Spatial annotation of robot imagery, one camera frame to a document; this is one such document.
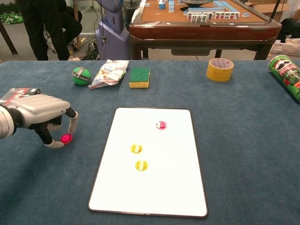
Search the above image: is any yellow tape roll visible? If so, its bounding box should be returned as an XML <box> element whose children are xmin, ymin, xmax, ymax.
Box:
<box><xmin>206</xmin><ymin>58</ymin><xmax>235</xmax><ymax>83</ymax></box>

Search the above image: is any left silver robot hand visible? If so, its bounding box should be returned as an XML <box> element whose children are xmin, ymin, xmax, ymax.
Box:
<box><xmin>4</xmin><ymin>93</ymin><xmax>79</xmax><ymax>149</ymax></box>

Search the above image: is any white snack bag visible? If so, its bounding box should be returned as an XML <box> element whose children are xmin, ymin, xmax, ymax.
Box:
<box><xmin>88</xmin><ymin>59</ymin><xmax>130</xmax><ymax>90</ymax></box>

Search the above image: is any white plastic basket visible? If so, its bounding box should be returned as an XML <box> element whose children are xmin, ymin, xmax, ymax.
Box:
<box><xmin>269</xmin><ymin>41</ymin><xmax>300</xmax><ymax>57</ymax></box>

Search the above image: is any floor cable bundle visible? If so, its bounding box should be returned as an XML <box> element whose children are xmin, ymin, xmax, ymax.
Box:
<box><xmin>74</xmin><ymin>37</ymin><xmax>99</xmax><ymax>60</ymax></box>

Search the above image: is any brown mahjong table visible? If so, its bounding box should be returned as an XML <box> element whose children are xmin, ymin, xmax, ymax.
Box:
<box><xmin>128</xmin><ymin>0</ymin><xmax>283</xmax><ymax>60</ymax></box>

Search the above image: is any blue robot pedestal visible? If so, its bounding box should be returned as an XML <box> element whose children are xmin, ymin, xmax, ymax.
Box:
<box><xmin>94</xmin><ymin>0</ymin><xmax>130</xmax><ymax>60</ymax></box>

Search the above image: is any dark slanted table leg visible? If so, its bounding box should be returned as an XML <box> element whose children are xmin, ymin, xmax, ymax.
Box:
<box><xmin>0</xmin><ymin>21</ymin><xmax>18</xmax><ymax>56</ymax></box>

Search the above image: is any red character mahjong tile row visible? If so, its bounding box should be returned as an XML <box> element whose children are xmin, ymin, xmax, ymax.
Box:
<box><xmin>214</xmin><ymin>12</ymin><xmax>241</xmax><ymax>21</ymax></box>

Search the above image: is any wooden post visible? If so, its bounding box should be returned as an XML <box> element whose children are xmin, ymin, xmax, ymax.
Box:
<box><xmin>73</xmin><ymin>0</ymin><xmax>82</xmax><ymax>50</ymax></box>

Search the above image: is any bamboo mahjong tile row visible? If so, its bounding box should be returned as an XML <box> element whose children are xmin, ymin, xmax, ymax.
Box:
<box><xmin>191</xmin><ymin>13</ymin><xmax>208</xmax><ymax>23</ymax></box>

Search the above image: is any standing person in black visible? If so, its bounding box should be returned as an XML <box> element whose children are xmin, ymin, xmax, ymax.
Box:
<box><xmin>17</xmin><ymin>0</ymin><xmax>71</xmax><ymax>61</ymax></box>

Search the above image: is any orange round magnet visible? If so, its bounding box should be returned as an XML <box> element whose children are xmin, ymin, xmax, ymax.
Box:
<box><xmin>130</xmin><ymin>143</ymin><xmax>143</xmax><ymax>154</ymax></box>
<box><xmin>135</xmin><ymin>160</ymin><xmax>149</xmax><ymax>172</ymax></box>

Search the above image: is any green and yellow sponge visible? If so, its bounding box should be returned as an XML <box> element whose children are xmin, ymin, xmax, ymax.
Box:
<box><xmin>129</xmin><ymin>67</ymin><xmax>150</xmax><ymax>89</ymax></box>

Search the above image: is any white magnetic board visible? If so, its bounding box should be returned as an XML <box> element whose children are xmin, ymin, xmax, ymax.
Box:
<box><xmin>87</xmin><ymin>107</ymin><xmax>209</xmax><ymax>219</ymax></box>

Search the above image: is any black and red printed box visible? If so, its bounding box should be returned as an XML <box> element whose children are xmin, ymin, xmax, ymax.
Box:
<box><xmin>0</xmin><ymin>88</ymin><xmax>41</xmax><ymax>105</ymax></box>

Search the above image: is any green Pringles can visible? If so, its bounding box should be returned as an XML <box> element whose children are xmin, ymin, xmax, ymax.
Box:
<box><xmin>268</xmin><ymin>54</ymin><xmax>300</xmax><ymax>104</ymax></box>

